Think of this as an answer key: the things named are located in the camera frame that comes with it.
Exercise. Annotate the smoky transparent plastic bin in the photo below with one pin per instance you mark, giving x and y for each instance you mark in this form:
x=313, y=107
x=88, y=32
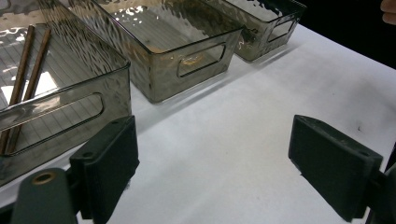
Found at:
x=168, y=74
x=77, y=56
x=258, y=43

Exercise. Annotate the dark brown chopstick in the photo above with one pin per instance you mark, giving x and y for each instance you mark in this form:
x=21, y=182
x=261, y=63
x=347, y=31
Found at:
x=20, y=71
x=37, y=68

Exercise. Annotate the black curtain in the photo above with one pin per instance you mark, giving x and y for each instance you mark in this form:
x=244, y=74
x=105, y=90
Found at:
x=342, y=28

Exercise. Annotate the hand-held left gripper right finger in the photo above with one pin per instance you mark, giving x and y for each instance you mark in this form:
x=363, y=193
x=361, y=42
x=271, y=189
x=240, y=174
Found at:
x=333, y=165

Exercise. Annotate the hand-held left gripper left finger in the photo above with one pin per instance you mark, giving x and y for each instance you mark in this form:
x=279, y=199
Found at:
x=107, y=165

